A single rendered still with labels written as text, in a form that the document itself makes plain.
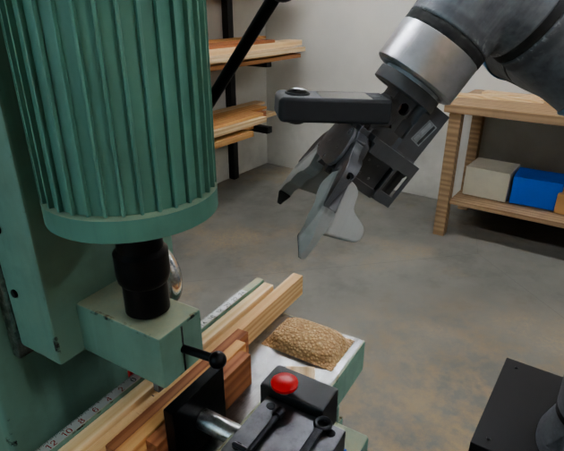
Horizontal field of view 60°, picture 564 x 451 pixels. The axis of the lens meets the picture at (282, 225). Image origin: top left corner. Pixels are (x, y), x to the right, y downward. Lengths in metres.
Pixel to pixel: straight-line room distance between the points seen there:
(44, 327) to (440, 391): 1.72
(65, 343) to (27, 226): 0.16
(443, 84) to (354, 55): 3.57
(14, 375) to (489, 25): 0.69
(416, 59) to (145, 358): 0.42
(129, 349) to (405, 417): 1.51
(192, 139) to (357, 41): 3.62
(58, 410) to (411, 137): 0.63
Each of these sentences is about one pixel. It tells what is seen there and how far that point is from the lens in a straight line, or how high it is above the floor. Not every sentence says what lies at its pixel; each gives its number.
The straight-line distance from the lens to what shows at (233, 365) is 0.69.
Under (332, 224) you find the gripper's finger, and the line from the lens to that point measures 0.49.
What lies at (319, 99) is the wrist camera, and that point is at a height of 1.31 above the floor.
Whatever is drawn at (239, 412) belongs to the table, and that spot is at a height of 0.90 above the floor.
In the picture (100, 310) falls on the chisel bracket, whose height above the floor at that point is 1.07.
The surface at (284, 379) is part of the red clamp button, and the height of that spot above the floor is 1.03.
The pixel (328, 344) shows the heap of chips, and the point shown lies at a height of 0.92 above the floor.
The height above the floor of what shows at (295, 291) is 0.92.
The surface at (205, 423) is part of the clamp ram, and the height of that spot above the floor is 0.96.
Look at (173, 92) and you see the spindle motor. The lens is 0.45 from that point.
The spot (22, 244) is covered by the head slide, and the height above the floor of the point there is 1.16.
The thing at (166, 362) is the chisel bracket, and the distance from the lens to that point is 0.58.
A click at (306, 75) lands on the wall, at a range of 4.31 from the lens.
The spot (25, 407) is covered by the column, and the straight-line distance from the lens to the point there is 0.80.
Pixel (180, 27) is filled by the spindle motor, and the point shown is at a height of 1.38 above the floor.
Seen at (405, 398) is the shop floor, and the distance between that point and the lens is 2.08.
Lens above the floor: 1.40
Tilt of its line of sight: 24 degrees down
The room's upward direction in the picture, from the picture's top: straight up
